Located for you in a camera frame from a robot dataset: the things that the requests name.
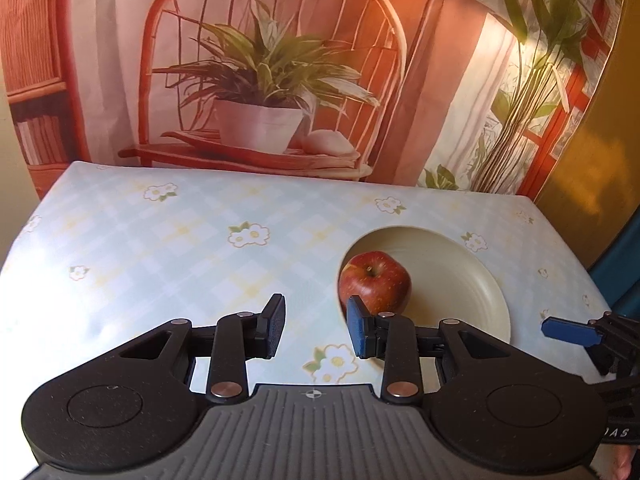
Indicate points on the yellow panel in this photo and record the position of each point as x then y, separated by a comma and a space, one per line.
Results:
600, 160

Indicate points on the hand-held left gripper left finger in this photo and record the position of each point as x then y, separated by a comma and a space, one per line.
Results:
275, 325

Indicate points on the red apple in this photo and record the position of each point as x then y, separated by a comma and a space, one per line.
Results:
375, 280

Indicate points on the blue curtain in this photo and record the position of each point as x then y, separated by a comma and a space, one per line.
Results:
625, 290

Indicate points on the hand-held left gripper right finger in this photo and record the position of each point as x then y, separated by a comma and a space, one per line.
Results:
357, 327

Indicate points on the floral checked tablecloth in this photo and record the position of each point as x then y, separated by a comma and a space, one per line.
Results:
150, 260

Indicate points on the printed plant backdrop poster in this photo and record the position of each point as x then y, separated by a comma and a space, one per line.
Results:
400, 60

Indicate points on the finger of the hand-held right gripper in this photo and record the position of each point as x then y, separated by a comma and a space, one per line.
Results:
570, 332

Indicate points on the cream round plate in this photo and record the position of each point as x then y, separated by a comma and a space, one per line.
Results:
450, 280

